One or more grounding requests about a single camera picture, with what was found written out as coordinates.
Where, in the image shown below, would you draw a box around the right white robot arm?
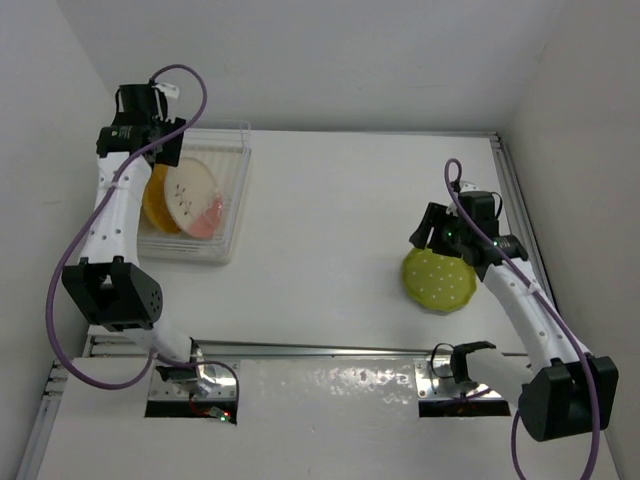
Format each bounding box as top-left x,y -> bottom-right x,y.
409,191 -> 619,442

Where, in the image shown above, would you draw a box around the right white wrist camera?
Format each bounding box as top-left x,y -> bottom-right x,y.
458,180 -> 479,193

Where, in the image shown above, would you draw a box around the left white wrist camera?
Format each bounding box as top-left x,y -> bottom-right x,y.
155,82 -> 180,100

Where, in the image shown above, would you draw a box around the white wire dish rack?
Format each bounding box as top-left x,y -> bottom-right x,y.
137,121 -> 251,263

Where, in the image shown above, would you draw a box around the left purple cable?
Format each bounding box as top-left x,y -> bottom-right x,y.
45,63 -> 241,424

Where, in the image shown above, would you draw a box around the purple cable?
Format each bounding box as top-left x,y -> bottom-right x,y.
444,158 -> 601,480
45,63 -> 241,424

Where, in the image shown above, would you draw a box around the front aluminium frame rail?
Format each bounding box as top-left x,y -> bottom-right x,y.
87,335 -> 566,359

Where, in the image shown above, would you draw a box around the small green circuit board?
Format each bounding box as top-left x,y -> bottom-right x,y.
189,398 -> 231,423

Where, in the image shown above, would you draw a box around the white foreground cover board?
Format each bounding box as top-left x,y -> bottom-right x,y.
37,355 -> 621,480

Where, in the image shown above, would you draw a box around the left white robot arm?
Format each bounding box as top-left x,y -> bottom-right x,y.
50,81 -> 193,370

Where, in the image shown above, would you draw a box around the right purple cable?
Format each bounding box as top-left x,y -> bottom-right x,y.
444,158 -> 601,480

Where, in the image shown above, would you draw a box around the white pink floral plate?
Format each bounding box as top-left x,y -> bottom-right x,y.
164,157 -> 224,240

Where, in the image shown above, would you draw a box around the orange dotted plate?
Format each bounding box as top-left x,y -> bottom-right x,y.
142,164 -> 181,234

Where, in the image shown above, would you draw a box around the green dotted plate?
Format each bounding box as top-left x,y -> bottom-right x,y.
400,248 -> 477,314

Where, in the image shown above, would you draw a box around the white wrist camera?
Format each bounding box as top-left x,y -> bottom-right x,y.
155,82 -> 180,100
458,180 -> 479,193

